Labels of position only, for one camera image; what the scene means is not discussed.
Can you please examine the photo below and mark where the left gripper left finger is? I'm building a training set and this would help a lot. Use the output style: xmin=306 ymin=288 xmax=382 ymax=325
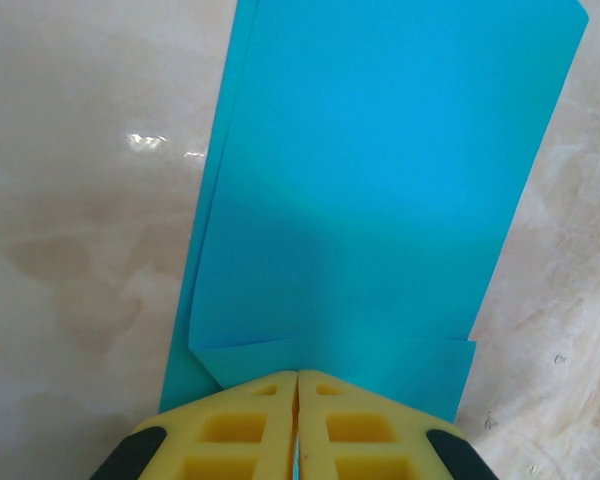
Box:
xmin=92 ymin=369 xmax=299 ymax=480

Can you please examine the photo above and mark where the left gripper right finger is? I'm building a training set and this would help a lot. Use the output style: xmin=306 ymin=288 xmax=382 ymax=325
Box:
xmin=298 ymin=369 xmax=496 ymax=480

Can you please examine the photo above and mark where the blue paper sheet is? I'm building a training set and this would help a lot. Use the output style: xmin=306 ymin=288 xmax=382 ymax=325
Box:
xmin=158 ymin=0 xmax=590 ymax=480

